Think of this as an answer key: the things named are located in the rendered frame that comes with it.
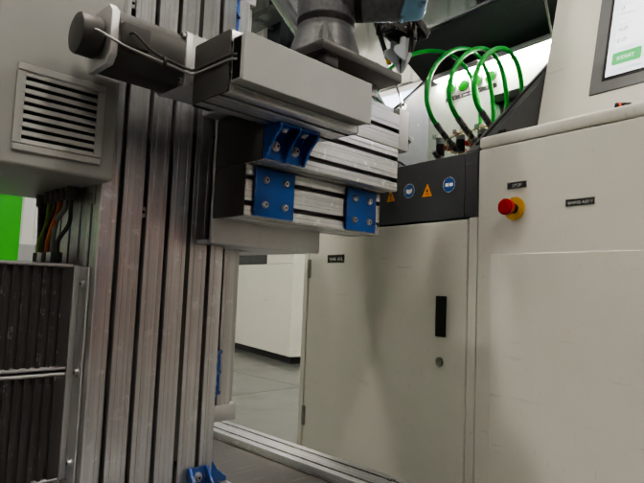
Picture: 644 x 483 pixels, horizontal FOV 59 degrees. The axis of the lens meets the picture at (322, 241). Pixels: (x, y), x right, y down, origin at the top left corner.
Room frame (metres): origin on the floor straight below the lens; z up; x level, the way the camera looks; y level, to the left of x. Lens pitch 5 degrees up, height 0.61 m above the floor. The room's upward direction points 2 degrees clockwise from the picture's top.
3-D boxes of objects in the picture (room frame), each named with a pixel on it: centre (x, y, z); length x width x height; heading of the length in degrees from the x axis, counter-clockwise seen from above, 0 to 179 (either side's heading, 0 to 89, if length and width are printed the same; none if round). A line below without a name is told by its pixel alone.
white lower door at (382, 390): (1.60, -0.16, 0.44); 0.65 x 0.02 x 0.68; 37
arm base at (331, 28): (1.10, 0.01, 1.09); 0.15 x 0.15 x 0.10
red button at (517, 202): (1.23, -0.41, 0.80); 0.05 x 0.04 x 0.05; 37
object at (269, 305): (5.21, 0.29, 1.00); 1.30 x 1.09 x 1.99; 30
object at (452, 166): (1.61, -0.17, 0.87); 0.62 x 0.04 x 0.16; 37
